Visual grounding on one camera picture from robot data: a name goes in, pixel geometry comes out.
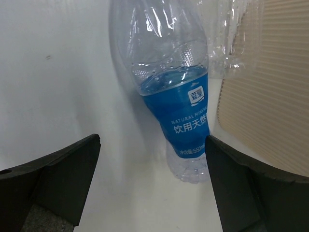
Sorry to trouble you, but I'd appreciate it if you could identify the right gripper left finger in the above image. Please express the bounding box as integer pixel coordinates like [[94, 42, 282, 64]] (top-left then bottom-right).
[[0, 134, 100, 232]]

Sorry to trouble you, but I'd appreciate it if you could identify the clear bottle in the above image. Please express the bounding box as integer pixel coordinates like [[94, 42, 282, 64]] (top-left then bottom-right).
[[197, 0, 264, 80]]

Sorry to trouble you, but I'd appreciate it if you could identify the beige mesh waste bin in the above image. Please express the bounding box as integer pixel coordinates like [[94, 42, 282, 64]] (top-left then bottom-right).
[[217, 0, 309, 176]]

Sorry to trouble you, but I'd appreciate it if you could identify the blue-labelled blue-capped bottle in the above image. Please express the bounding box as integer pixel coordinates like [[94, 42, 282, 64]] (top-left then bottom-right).
[[109, 0, 210, 184]]

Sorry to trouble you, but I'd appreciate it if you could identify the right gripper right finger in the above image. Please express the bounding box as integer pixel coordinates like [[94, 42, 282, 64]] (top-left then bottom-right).
[[205, 136, 309, 232]]

